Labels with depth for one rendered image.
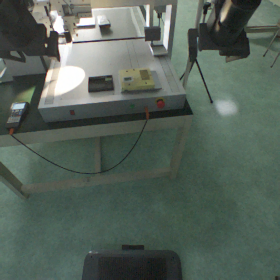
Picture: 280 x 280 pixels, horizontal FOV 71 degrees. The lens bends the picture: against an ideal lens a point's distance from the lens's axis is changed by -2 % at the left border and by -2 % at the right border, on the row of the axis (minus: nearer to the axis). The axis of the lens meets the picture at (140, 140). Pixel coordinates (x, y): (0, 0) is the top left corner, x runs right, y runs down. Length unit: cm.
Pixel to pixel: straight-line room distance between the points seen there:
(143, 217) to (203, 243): 44
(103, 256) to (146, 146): 102
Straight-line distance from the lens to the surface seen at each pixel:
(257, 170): 199
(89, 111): 103
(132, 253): 124
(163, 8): 161
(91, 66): 126
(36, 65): 150
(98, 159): 164
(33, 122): 116
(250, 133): 225
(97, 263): 125
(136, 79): 105
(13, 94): 142
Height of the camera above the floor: 148
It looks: 51 degrees down
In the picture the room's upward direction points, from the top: straight up
